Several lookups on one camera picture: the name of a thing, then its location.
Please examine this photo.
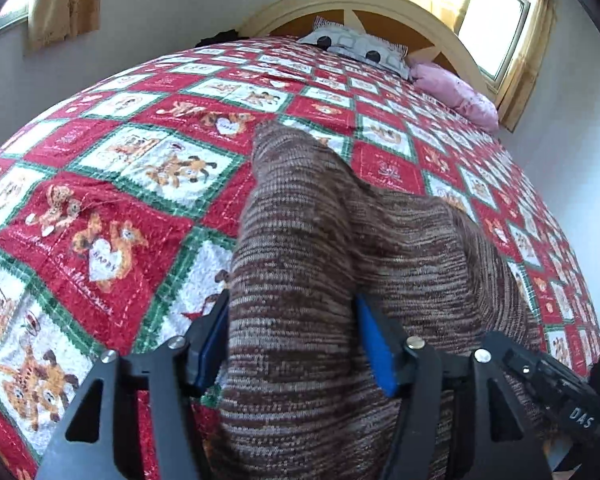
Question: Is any brown striped knit sweater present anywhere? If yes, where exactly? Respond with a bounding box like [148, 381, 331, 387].
[217, 122, 556, 480]

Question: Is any dark object behind bed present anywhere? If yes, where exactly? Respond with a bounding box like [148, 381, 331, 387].
[195, 30, 243, 49]

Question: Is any white pillow with black dots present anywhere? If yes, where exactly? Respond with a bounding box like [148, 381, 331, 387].
[297, 16, 412, 81]

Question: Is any cream arched wooden headboard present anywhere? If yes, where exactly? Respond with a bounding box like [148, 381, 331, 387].
[237, 0, 491, 93]

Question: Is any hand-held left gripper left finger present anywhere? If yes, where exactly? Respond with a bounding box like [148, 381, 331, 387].
[34, 289, 231, 480]

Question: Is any pink pillow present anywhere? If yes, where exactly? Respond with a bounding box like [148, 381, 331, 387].
[409, 60, 500, 132]

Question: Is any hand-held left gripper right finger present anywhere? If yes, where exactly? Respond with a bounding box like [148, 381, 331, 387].
[355, 294, 553, 480]

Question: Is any red printed patchwork quilt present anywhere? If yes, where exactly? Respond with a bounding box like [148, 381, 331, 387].
[0, 35, 600, 480]

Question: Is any window beside headboard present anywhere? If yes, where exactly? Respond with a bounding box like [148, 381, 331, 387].
[457, 0, 532, 83]

